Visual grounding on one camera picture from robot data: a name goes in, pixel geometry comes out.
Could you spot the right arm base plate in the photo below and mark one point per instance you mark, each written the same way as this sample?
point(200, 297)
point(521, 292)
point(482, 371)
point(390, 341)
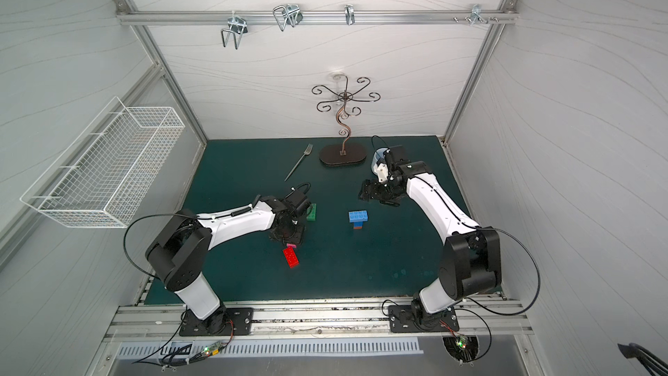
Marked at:
point(407, 320)

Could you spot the light blue long lego brick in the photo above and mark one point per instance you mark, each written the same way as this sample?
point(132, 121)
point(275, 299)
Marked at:
point(358, 216)

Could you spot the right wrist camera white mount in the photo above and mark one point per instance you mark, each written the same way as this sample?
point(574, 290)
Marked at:
point(382, 173)

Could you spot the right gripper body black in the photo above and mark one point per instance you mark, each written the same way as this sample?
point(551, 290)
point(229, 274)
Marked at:
point(377, 191)

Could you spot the black stand corner object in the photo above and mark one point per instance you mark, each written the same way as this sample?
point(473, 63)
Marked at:
point(649, 361)

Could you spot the silver metal fork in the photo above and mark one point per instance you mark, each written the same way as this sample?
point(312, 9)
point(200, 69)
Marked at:
point(307, 151)

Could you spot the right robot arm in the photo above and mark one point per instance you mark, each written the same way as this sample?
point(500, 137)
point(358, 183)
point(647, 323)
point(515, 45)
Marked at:
point(470, 261)

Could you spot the small metal hook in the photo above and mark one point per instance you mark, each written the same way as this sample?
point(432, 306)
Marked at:
point(349, 14)

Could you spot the green table mat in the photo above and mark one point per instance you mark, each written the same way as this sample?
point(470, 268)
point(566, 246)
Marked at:
point(396, 253)

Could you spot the red long lego brick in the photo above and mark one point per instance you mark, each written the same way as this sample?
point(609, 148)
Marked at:
point(291, 257)

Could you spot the white wire basket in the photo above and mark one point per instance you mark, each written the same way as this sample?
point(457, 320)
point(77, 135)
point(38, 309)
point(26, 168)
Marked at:
point(102, 177)

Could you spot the metal double hook middle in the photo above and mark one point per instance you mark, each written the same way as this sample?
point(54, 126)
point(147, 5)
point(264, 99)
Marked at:
point(287, 15)

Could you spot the metal double hook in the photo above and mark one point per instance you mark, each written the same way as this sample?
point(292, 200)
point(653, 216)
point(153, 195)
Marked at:
point(287, 15)
point(233, 33)

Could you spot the white vent strip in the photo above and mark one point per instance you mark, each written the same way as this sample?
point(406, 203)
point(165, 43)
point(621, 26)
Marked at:
point(274, 348)

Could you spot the light blue mug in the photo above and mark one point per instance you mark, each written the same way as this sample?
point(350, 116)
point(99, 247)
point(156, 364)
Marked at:
point(378, 159)

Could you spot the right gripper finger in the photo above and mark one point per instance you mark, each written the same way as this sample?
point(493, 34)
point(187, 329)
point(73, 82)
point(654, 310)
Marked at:
point(391, 200)
point(366, 192)

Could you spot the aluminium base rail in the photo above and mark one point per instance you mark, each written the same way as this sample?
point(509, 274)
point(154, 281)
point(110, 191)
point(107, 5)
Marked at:
point(319, 318)

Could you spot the metal hook right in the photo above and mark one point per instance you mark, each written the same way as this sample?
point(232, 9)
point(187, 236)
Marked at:
point(475, 17)

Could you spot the brown metal mug tree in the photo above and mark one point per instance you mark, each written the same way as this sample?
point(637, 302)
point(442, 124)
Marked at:
point(346, 153)

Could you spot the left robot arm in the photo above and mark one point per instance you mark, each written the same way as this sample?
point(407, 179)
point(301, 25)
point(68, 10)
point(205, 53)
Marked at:
point(178, 254)

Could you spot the green long lego brick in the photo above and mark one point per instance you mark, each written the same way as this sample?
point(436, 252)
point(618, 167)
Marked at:
point(312, 213)

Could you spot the aluminium top rail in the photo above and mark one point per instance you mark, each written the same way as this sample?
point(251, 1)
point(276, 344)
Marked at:
point(311, 17)

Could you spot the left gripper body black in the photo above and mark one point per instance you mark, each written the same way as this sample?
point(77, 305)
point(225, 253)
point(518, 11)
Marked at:
point(290, 232)

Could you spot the metal double hook left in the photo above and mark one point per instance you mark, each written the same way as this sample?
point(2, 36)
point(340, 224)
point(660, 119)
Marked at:
point(233, 33)

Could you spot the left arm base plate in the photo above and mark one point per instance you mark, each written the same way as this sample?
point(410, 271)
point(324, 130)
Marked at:
point(223, 322)

